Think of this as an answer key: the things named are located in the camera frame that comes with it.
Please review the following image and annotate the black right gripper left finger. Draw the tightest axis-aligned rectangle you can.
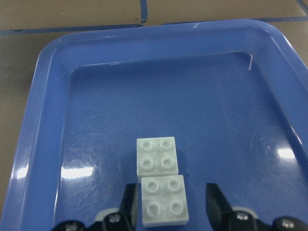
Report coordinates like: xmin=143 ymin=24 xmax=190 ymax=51
xmin=53 ymin=183 xmax=138 ymax=231

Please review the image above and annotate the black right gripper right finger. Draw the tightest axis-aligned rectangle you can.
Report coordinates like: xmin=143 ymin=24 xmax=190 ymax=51
xmin=205 ymin=183 xmax=308 ymax=231

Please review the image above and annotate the white block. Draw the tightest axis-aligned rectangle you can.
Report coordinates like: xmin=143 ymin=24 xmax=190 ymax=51
xmin=136 ymin=137 xmax=179 ymax=182
xmin=141 ymin=175 xmax=189 ymax=228

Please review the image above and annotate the blue plastic tray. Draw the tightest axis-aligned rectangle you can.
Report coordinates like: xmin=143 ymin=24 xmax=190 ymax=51
xmin=0 ymin=19 xmax=308 ymax=231

